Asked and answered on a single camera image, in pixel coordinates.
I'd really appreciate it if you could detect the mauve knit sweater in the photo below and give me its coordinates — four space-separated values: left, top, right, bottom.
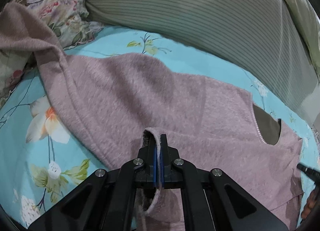
1 3 303 230

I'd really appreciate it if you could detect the turquoise floral bed sheet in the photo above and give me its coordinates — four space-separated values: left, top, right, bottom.
1 27 319 228

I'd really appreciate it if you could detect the grey-green striped pillow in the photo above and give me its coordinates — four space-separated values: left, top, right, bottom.
86 0 319 124

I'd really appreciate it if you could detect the floral patterned cloth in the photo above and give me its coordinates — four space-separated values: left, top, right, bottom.
1 0 103 105

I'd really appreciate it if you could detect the green floral pillow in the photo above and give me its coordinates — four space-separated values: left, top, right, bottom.
285 0 320 71

